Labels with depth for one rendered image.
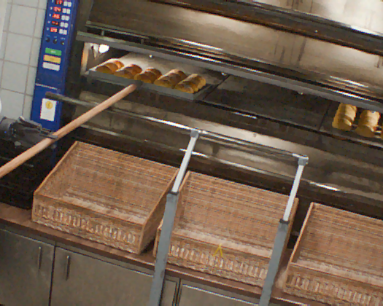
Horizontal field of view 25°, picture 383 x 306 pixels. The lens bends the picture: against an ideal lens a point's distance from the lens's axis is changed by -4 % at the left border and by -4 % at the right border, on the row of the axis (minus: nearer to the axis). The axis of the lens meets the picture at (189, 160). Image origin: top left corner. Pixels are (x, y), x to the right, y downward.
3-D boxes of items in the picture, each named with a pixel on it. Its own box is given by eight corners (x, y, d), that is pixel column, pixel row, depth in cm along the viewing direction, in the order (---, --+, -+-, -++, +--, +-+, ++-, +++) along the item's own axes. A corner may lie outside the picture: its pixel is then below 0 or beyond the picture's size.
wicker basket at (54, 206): (68, 189, 448) (75, 139, 439) (172, 220, 436) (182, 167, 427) (28, 221, 404) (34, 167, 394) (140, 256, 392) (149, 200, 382)
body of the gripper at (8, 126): (9, 115, 337) (28, 121, 335) (6, 135, 340) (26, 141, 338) (0, 119, 330) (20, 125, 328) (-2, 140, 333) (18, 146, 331)
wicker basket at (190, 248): (177, 221, 436) (187, 169, 427) (288, 249, 426) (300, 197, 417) (149, 259, 391) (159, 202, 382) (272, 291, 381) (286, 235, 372)
